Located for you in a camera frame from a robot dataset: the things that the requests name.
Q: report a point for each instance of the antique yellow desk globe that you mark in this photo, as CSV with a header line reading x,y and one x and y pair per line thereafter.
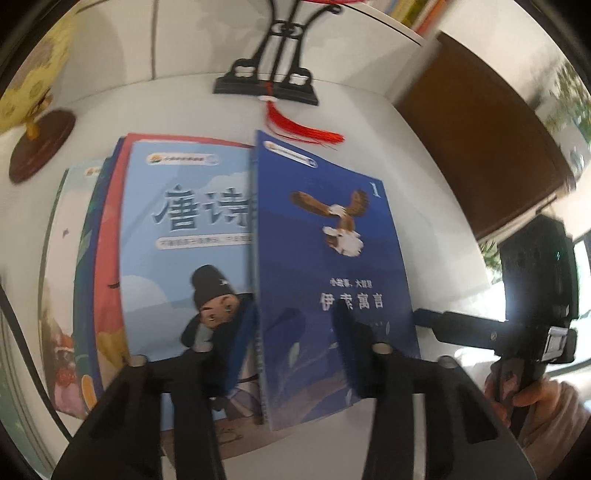
x,y
23,92

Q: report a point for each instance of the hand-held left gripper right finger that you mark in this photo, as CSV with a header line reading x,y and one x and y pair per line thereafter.
x,y
344,332

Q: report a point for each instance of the green plant in glass vase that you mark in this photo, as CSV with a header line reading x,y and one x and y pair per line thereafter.
x,y
563,101

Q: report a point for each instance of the round red flower fan ornament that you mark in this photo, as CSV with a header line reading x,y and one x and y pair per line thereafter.
x,y
295,94

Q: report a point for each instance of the brown wooden cabinet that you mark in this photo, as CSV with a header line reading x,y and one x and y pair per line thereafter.
x,y
485,138

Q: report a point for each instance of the dark blue eagle book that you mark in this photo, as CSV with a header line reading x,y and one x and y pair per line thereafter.
x,y
323,258

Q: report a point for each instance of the white bookshelf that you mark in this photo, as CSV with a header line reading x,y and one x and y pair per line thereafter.
x,y
184,37

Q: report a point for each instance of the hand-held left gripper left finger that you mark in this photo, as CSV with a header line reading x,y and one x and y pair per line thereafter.
x,y
240,341

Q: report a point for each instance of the row of thin mixed books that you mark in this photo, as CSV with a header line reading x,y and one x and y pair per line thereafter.
x,y
415,11

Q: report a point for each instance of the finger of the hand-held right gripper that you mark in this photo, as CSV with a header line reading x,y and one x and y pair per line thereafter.
x,y
461,330

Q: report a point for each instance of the green potted plant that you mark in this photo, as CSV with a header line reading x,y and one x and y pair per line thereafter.
x,y
489,256

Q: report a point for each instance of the red tassel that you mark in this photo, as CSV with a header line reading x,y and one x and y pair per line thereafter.
x,y
300,129

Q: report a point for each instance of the person's right hand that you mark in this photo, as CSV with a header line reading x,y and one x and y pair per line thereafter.
x,y
538,392

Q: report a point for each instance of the light blue poetry book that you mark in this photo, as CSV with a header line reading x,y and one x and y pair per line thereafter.
x,y
184,217

